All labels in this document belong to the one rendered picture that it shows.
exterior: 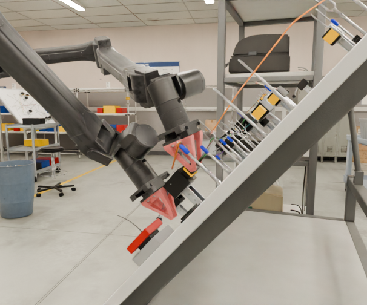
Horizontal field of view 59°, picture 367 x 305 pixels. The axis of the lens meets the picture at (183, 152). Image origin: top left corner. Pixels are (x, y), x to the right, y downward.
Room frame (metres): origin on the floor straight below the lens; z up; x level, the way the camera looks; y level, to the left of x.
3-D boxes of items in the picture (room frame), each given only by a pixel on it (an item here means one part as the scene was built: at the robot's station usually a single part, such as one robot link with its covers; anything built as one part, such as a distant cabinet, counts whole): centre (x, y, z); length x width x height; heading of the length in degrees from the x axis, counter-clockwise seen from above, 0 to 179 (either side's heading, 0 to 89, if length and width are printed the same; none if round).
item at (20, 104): (6.93, 3.33, 0.83); 1.18 x 0.72 x 1.65; 172
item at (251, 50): (1.76, -0.41, 1.56); 0.30 x 0.23 x 0.19; 72
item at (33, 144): (5.88, 2.70, 0.54); 0.99 x 0.50 x 1.08; 173
